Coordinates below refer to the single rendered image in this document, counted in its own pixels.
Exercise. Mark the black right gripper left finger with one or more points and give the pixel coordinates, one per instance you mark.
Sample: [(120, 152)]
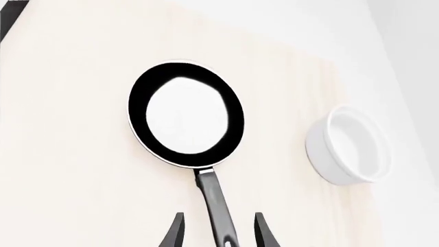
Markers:
[(175, 235)]

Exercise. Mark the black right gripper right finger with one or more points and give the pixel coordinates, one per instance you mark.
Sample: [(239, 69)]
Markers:
[(265, 235)]

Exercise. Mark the black frying pan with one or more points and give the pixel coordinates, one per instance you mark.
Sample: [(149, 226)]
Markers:
[(140, 113)]

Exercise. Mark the flat black stove plate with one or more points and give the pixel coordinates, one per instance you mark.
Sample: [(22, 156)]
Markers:
[(7, 18)]

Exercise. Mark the white round bowl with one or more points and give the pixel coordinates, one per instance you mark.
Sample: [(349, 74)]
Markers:
[(343, 159)]

